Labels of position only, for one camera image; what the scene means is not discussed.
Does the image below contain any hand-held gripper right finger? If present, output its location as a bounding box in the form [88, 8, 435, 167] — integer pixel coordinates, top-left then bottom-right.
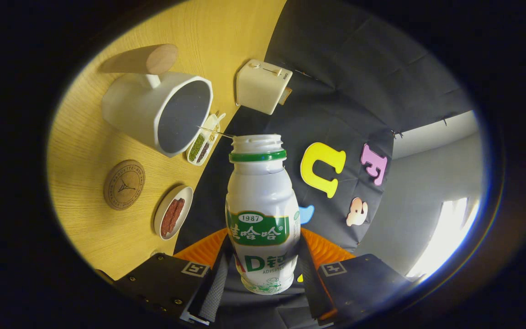
[297, 227, 421, 326]

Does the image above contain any white divided dish with beans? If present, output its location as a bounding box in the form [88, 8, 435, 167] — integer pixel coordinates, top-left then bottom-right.
[185, 112, 226, 166]

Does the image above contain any beige round plate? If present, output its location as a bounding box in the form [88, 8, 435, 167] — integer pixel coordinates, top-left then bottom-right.
[153, 185, 194, 241]

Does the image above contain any white juice bottle green label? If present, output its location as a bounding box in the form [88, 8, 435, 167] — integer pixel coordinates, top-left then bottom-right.
[226, 134, 302, 295]

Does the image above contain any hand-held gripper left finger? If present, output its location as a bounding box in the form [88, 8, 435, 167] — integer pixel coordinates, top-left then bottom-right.
[108, 227, 234, 326]

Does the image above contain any white cup wooden handle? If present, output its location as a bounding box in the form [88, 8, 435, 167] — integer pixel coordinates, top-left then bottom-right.
[100, 43, 213, 158]

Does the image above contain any round cork coaster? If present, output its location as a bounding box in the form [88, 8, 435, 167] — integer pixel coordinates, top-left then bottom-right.
[103, 159, 146, 211]

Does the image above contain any red meat strip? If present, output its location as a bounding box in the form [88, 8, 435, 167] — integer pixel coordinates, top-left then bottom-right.
[167, 198, 185, 233]
[160, 201, 179, 237]

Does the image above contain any cream toaster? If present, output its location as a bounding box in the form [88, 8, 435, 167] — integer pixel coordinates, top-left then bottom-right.
[236, 59, 293, 115]

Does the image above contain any wooden table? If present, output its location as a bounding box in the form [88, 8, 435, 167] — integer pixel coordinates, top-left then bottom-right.
[46, 0, 287, 281]

